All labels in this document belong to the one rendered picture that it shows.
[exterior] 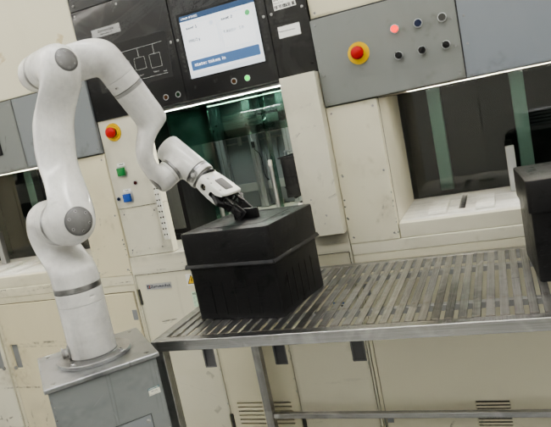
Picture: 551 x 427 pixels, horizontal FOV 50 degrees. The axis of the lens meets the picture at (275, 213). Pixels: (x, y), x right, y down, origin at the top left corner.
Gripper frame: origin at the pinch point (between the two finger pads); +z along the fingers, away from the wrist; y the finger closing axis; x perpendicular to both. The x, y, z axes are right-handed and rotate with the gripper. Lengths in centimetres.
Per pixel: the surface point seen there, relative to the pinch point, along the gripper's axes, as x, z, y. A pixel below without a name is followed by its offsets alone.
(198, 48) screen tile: -20, -55, 32
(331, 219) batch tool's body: -0.6, 16.6, 32.1
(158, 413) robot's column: 40, 21, -38
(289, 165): 16, -21, 84
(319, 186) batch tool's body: -7.1, 7.4, 31.8
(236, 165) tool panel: 48, -56, 116
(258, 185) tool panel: 46, -39, 112
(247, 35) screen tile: -33, -42, 34
